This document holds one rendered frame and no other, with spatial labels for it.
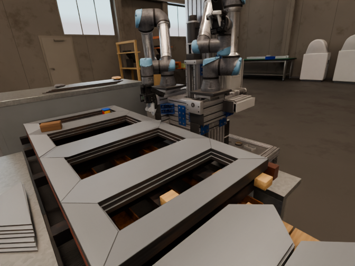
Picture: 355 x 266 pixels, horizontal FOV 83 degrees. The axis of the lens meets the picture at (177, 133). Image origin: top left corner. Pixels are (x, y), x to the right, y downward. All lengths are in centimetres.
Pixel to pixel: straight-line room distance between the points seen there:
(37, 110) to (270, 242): 181
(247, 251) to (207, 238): 10
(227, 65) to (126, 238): 120
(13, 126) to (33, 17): 776
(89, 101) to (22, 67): 735
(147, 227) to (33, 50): 900
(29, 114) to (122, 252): 157
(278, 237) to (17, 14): 938
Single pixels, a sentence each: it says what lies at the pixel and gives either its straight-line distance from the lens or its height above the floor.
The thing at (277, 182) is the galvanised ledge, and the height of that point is 68.
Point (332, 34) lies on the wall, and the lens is 1060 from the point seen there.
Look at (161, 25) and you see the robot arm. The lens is 158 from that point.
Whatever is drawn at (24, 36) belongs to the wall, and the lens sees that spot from 938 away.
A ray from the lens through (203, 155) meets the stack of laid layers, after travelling 97.
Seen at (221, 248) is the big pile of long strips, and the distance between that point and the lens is 59.
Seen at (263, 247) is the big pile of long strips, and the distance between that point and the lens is 61.
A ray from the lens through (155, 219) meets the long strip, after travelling 63.
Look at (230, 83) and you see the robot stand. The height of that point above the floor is 103.
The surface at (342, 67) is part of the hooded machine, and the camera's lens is 959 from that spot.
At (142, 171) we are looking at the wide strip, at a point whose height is 87.
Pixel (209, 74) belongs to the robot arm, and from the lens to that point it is 149.
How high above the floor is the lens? 130
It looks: 21 degrees down
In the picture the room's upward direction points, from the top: 3 degrees counter-clockwise
